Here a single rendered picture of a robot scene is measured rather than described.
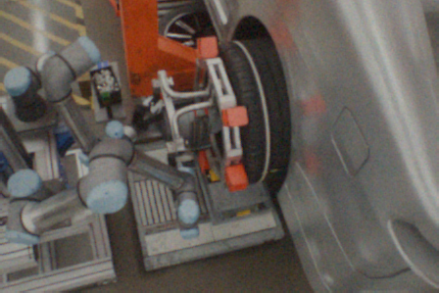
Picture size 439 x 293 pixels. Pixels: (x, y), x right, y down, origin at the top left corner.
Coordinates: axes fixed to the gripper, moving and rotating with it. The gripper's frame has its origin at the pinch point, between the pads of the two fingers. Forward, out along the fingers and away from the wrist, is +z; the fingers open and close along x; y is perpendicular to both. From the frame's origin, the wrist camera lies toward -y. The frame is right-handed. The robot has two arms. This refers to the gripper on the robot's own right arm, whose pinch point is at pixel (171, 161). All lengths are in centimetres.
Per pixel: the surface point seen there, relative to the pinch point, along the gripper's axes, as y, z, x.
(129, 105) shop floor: -83, 95, 10
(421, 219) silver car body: 75, -68, -43
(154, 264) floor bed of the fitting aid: -75, -21, 15
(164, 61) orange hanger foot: -6, 63, -9
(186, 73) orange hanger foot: -16, 60, -21
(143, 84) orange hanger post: -20, 60, 3
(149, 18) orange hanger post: 27, 60, -2
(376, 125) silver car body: 77, -43, -43
